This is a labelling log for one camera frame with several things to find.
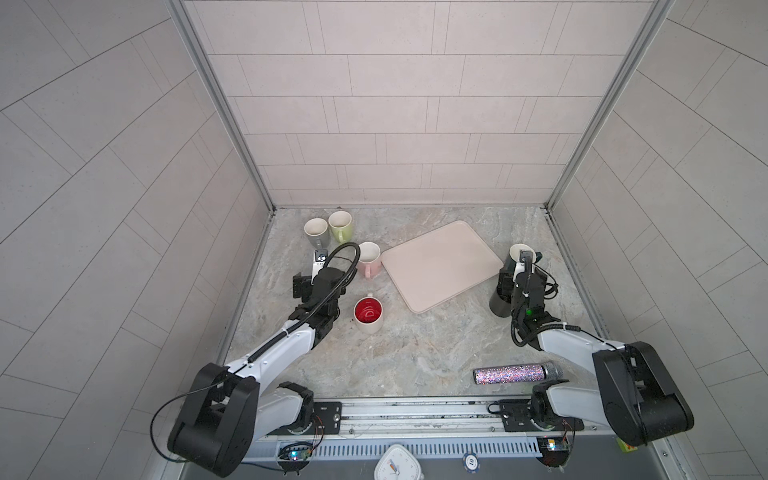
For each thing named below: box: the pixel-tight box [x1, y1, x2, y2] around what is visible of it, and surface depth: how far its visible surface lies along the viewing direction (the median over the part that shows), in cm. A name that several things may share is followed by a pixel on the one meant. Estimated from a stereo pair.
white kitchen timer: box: [374, 443, 424, 480], surface depth 64 cm
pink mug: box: [357, 241, 381, 279], surface depth 91 cm
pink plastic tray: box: [380, 220, 504, 315], surface depth 101 cm
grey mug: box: [304, 217, 330, 249], surface depth 100 cm
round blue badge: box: [462, 452, 481, 474], surface depth 67 cm
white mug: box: [353, 292, 383, 335], surface depth 85 cm
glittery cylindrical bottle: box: [473, 362, 563, 385], surface depth 77 cm
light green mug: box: [328, 210, 353, 244], surface depth 101 cm
